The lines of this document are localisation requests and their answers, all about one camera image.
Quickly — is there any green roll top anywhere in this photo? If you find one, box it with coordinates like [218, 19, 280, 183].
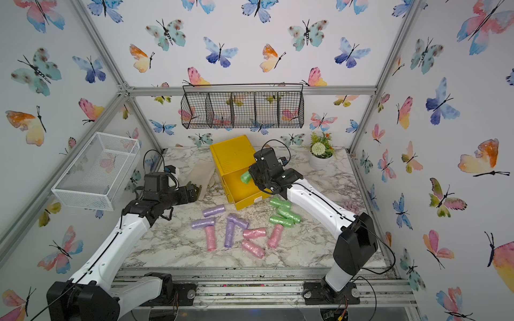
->
[270, 196, 292, 209]

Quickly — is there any pink roll bottom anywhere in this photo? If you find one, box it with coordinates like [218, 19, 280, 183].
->
[242, 239, 265, 259]

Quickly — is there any pink roll right upright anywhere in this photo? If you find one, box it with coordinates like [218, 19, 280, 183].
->
[268, 224, 284, 249]

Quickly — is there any white mesh wall basket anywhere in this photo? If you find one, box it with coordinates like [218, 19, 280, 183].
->
[51, 132, 141, 211]

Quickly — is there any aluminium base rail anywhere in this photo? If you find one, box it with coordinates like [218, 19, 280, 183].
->
[78, 266, 420, 321]

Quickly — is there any yellow three-drawer box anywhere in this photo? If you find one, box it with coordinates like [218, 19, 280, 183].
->
[210, 135, 269, 211]

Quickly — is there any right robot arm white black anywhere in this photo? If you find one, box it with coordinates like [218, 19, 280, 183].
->
[249, 148, 378, 293]

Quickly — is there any purple roll upper left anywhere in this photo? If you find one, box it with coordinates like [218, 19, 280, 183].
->
[202, 205, 226, 217]

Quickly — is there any purple roll upright centre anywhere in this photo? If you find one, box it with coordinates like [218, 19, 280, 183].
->
[224, 221, 235, 248]

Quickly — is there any green roll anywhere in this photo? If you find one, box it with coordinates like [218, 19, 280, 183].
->
[269, 216, 295, 227]
[270, 196, 292, 209]
[277, 207, 302, 223]
[240, 171, 252, 184]

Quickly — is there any beige green work glove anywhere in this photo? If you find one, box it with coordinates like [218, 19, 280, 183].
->
[190, 160, 216, 201]

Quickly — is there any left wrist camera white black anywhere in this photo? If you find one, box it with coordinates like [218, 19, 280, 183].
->
[164, 165, 177, 175]

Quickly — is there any pink roll left upright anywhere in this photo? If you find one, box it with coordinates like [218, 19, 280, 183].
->
[205, 226, 217, 251]

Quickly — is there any pink roll centre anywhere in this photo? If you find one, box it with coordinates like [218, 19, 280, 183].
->
[242, 227, 267, 239]

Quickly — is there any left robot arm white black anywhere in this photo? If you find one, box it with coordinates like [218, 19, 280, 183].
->
[46, 183, 200, 320]

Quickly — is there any purple roll angled centre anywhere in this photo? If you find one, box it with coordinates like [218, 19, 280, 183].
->
[227, 213, 250, 230]

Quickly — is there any black wire wall basket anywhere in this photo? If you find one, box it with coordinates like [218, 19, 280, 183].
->
[179, 83, 305, 131]

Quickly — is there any white pot with green plant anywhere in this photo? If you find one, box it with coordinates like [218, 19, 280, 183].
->
[309, 132, 335, 171]

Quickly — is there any pink roll upright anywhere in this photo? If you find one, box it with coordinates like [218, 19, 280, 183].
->
[205, 226, 217, 251]
[268, 224, 284, 249]

